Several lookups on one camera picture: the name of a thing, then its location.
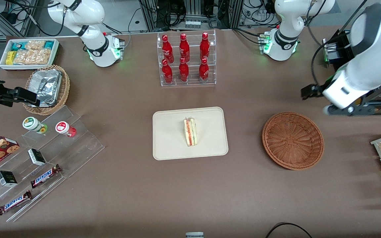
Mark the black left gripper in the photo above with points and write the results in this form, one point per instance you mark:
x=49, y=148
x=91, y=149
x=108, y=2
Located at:
x=310, y=91

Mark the triangular sandwich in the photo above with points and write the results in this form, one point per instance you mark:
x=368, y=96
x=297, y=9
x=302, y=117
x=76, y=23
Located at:
x=190, y=132

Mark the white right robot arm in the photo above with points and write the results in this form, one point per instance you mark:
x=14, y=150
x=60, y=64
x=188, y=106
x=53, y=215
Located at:
x=94, y=13

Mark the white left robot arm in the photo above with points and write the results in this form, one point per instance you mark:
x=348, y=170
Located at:
x=369, y=66

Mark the light wicker basket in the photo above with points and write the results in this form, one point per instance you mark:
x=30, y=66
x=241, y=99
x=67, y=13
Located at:
x=65, y=89

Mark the brown wicker basket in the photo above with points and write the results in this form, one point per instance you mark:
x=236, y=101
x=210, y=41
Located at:
x=293, y=140

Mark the beige plastic tray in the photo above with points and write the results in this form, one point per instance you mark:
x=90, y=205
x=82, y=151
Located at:
x=167, y=135

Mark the aluminium foil container stack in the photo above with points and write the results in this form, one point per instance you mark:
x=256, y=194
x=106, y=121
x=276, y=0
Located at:
x=46, y=86

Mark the green lidded cup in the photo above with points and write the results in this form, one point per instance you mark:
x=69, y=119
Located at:
x=33, y=124

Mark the yellow snack packet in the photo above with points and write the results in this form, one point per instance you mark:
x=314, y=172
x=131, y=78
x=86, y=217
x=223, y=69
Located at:
x=10, y=58

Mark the large clear cracker bag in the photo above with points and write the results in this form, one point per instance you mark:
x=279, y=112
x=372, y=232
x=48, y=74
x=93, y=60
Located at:
x=33, y=57

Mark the teal snack packet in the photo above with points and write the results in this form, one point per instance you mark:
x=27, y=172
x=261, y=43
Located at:
x=17, y=45
x=49, y=44

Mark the small clear cracker bag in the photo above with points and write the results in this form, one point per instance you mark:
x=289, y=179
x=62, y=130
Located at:
x=35, y=44

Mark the red lidded cup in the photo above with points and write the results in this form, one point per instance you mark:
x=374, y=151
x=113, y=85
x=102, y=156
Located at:
x=64, y=128

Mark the white snack bin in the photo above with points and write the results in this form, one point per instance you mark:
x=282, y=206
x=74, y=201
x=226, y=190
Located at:
x=55, y=54

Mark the small black box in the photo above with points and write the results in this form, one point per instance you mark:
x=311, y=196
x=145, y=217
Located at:
x=37, y=157
x=7, y=178

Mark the clear acrylic stepped shelf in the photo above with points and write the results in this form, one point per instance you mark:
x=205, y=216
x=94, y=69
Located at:
x=78, y=145

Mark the snickers bar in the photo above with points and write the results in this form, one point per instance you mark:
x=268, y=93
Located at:
x=45, y=176
x=14, y=202

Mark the red cola bottle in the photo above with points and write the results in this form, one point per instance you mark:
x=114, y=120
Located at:
x=167, y=73
x=204, y=44
x=184, y=46
x=184, y=72
x=203, y=72
x=167, y=46

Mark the clear acrylic bottle rack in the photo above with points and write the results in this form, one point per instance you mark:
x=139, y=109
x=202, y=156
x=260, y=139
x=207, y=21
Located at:
x=192, y=82

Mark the white power strip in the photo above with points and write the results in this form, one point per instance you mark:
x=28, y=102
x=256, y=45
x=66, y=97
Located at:
x=192, y=24

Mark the small grey device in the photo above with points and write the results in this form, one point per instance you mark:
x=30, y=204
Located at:
x=194, y=235

